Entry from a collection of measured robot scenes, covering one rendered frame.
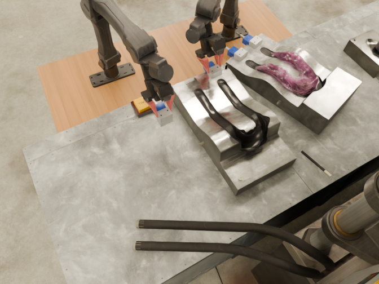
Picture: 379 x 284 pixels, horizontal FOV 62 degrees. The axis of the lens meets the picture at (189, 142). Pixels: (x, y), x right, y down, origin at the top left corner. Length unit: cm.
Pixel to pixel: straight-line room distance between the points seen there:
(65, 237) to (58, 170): 26
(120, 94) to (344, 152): 95
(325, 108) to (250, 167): 38
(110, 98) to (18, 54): 169
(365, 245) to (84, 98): 116
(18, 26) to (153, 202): 243
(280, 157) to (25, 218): 156
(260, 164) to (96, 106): 72
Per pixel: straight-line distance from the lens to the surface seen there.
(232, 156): 117
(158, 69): 100
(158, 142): 127
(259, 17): 181
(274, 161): 120
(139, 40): 104
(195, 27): 120
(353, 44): 171
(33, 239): 214
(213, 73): 133
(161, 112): 115
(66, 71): 158
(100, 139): 132
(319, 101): 135
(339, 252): 124
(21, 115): 259
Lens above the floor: 189
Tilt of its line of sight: 60 degrees down
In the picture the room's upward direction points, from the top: 1 degrees clockwise
